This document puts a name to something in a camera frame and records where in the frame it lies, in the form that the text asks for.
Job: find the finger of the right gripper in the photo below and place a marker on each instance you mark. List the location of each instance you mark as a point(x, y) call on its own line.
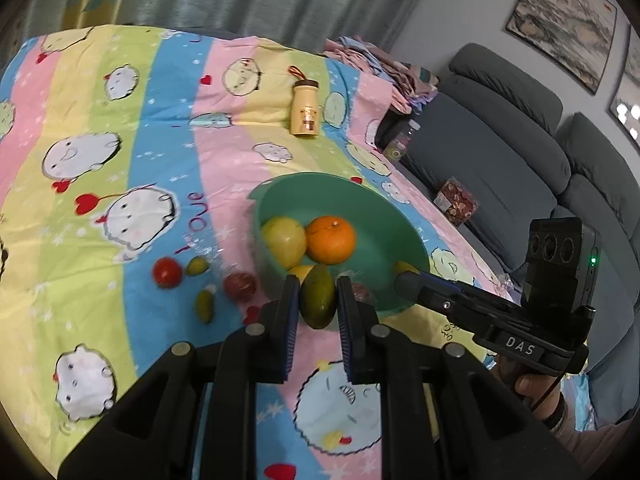
point(426, 289)

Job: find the yellow-green pear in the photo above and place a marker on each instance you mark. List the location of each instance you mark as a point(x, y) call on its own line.
point(286, 239)

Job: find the plastic drink bottle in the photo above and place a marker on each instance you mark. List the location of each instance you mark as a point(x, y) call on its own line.
point(398, 146)

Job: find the folded clothes pile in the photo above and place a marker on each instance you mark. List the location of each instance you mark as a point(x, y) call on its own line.
point(413, 86)

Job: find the red patterned box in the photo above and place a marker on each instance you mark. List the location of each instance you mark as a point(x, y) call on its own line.
point(456, 202)

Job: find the small yellow bottle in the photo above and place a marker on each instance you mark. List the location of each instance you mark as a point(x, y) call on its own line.
point(304, 116)

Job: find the yellow lemon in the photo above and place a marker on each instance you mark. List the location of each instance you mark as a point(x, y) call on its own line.
point(301, 271)

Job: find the person's right hand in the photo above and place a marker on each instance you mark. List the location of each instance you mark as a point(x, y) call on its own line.
point(543, 393)

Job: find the orange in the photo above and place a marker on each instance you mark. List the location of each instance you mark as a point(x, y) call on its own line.
point(330, 240)

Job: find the green plastic bowl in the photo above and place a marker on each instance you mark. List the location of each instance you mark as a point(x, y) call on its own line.
point(370, 232)

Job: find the red tomato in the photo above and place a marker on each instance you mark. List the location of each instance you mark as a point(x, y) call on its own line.
point(167, 273)
point(239, 286)

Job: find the framed landscape painting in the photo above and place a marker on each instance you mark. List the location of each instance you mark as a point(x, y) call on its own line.
point(576, 34)

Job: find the red fruit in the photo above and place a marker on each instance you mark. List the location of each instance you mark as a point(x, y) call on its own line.
point(362, 293)

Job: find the green olive fruit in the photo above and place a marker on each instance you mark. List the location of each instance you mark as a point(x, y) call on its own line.
point(197, 266)
point(205, 304)
point(316, 297)

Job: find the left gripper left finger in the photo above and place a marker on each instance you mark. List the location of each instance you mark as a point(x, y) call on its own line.
point(192, 415)

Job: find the grey sofa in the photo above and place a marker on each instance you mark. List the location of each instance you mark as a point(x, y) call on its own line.
point(502, 135)

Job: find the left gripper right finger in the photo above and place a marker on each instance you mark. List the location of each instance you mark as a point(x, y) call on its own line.
point(443, 415)

